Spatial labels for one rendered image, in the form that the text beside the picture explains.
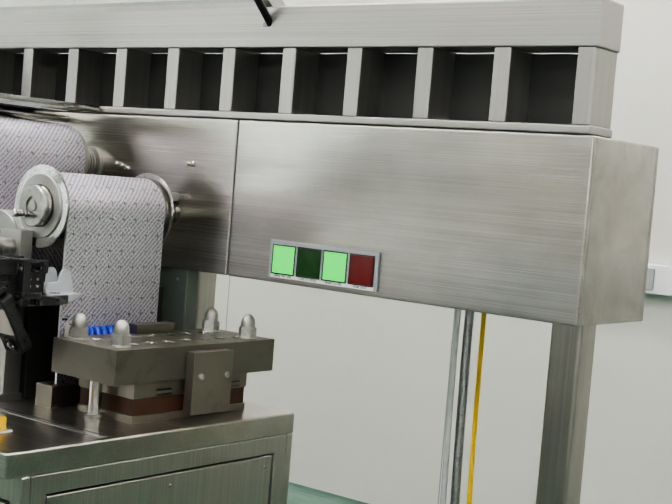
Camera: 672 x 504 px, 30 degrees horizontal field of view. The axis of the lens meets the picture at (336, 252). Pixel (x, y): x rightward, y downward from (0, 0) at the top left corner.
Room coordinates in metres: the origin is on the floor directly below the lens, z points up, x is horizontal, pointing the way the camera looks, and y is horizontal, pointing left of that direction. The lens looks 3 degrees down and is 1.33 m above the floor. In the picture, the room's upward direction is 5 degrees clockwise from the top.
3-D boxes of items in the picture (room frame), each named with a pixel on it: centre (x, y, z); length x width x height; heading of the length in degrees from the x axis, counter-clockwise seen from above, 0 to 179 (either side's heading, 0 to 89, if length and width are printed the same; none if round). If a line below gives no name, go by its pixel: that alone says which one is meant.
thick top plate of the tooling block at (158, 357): (2.26, 0.29, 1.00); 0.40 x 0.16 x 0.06; 142
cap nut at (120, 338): (2.10, 0.35, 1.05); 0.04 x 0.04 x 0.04
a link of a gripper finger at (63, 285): (2.19, 0.47, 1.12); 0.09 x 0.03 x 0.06; 141
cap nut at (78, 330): (2.15, 0.43, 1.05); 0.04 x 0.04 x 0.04
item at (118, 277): (2.30, 0.41, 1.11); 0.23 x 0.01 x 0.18; 142
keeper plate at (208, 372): (2.21, 0.20, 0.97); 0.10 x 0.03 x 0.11; 142
